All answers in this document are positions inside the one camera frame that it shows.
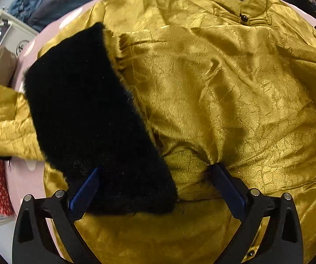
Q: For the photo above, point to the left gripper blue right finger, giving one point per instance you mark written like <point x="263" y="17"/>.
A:
<point x="282" y="241"/>

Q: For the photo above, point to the pink polka dot bedsheet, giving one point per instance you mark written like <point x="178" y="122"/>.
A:
<point x="26" y="176"/>

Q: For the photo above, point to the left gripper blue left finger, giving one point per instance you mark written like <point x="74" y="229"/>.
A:
<point x="33" y="242"/>

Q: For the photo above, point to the red floral folded cloth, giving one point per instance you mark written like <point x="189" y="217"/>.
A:
<point x="6" y="208"/>

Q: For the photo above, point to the white machine with panel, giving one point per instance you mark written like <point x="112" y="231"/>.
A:
<point x="14" y="34"/>

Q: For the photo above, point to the gold satin jacket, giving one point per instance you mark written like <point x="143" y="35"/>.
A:
<point x="152" y="93"/>

